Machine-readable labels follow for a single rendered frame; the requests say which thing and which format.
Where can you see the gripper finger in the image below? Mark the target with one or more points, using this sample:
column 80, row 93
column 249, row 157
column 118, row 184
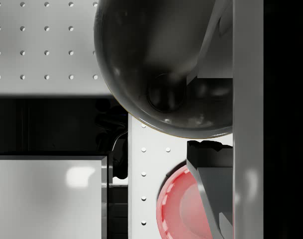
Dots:
column 216, row 49
column 216, row 179

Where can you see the black stove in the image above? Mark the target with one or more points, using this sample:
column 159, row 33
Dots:
column 46, row 194

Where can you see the red plate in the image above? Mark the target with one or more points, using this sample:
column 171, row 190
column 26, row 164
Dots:
column 176, row 209

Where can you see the yellow mug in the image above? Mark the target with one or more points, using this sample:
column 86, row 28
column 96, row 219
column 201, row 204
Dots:
column 141, row 49

